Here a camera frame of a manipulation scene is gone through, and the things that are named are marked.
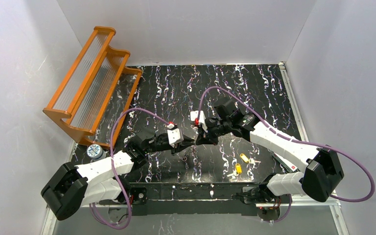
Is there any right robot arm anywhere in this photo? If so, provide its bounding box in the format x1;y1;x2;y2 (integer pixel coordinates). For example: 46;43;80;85
190;100;344;202

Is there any lower yellow tagged key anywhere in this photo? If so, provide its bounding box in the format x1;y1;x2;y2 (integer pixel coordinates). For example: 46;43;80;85
227;163;242;177

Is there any upper yellow tagged key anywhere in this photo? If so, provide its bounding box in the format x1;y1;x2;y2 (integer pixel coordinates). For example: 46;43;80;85
240;153;261;164

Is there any yellow tagged key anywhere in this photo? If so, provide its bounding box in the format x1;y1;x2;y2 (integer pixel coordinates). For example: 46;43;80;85
240;153;261;164
227;163;242;177

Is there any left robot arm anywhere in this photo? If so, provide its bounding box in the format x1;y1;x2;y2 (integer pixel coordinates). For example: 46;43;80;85
41;130;195;220

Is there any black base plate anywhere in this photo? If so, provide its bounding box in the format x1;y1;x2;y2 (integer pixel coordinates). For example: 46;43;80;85
98;182;281;216

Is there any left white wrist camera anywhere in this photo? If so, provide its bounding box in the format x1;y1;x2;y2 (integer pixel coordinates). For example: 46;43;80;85
166;122;184;148

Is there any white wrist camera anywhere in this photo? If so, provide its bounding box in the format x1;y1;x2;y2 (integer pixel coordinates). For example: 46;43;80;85
189;111;207;132
166;122;184;148

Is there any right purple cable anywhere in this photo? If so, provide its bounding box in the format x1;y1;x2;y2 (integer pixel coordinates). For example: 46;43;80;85
197;86;376;223

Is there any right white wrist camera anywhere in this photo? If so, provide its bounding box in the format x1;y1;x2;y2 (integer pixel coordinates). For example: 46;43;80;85
189;111;207;132

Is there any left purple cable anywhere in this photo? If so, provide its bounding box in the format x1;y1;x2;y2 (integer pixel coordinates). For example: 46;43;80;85
89;107;176;230

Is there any white keyring holder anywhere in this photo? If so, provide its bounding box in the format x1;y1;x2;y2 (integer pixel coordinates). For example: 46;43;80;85
180;152;191;162

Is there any purple cable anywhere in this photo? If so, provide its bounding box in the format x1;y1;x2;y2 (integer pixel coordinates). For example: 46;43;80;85
197;86;376;223
89;107;176;230

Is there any orange wooden rack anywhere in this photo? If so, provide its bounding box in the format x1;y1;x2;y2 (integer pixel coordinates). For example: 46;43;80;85
43;26;142;148

